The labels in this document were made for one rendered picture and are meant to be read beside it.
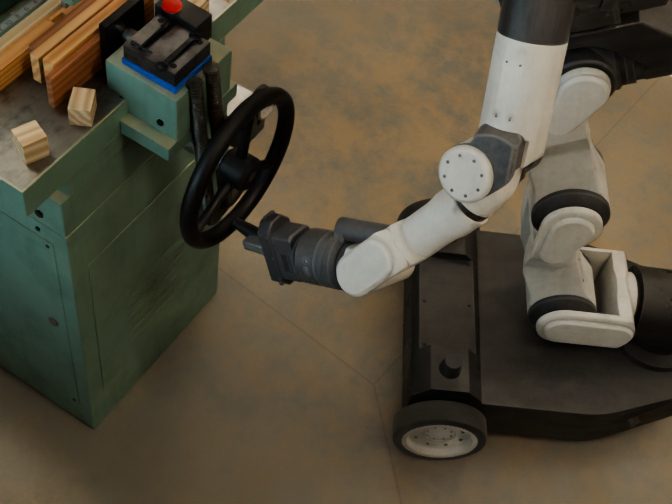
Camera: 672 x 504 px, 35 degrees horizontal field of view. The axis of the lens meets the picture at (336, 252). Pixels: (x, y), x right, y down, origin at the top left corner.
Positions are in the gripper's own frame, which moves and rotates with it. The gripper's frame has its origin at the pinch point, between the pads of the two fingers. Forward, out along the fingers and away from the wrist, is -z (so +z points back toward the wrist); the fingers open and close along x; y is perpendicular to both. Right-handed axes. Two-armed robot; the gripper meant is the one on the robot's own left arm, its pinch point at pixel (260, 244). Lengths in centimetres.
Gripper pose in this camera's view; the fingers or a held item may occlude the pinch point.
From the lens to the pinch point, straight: 173.6
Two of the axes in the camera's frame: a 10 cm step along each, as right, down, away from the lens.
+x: -2.2, -8.4, -5.0
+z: 7.8, 1.5, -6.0
